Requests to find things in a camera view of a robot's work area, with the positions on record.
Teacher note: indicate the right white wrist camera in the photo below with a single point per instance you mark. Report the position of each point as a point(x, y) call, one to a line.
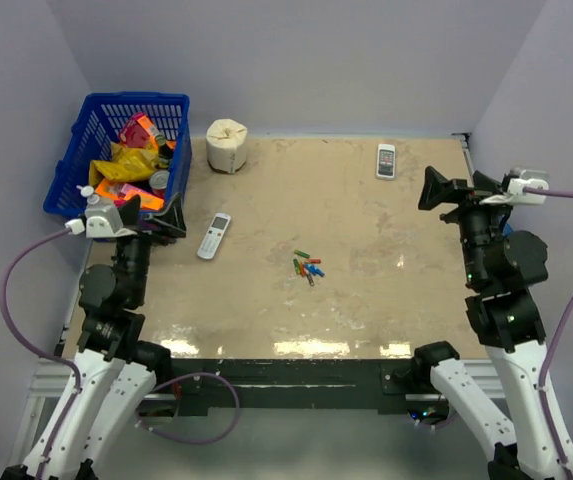
point(520, 187)

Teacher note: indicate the long white remote control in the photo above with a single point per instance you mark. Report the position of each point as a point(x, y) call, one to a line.
point(213, 236)

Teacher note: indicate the aluminium frame rail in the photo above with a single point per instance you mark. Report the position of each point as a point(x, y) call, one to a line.
point(46, 380)

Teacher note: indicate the small white remote control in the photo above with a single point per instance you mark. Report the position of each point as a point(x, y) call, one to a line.
point(386, 162)

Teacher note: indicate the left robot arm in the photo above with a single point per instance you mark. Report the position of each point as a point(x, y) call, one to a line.
point(113, 369)

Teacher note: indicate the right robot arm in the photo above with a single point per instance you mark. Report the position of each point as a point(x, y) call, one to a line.
point(530, 440)

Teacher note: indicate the orange pink snack pack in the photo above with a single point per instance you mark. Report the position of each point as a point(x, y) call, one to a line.
point(120, 193)

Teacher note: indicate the wrapped toilet paper roll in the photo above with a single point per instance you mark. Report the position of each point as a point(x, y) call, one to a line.
point(226, 145)

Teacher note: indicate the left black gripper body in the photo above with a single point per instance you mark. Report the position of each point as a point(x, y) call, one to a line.
point(142, 240)

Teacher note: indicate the blue plastic basket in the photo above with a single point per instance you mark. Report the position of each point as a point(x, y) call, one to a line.
point(99, 122)

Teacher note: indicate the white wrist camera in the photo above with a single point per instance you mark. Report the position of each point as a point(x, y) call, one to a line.
point(100, 221)
point(520, 187)

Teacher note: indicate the white small bottle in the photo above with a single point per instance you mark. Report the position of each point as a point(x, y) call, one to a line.
point(90, 196)

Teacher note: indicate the pink snack box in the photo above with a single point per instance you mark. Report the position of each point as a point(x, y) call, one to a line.
point(139, 132)

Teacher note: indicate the red tin can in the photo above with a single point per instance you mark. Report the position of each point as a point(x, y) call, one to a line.
point(158, 183)

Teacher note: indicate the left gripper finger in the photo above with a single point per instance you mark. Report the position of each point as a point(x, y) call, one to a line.
point(169, 221)
point(129, 210)

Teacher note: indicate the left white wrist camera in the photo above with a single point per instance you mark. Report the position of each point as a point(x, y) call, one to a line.
point(100, 221)

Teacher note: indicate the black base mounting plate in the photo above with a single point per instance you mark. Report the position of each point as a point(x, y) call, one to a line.
point(385, 386)

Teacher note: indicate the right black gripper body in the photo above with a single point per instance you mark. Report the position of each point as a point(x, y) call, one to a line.
point(476, 219)

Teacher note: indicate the green battery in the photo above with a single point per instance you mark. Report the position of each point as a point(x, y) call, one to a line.
point(301, 254)

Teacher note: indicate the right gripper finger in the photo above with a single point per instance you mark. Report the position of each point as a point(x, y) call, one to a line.
point(484, 186)
point(438, 190)

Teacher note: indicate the yellow snack bag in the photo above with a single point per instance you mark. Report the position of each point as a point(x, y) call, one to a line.
point(126, 165)

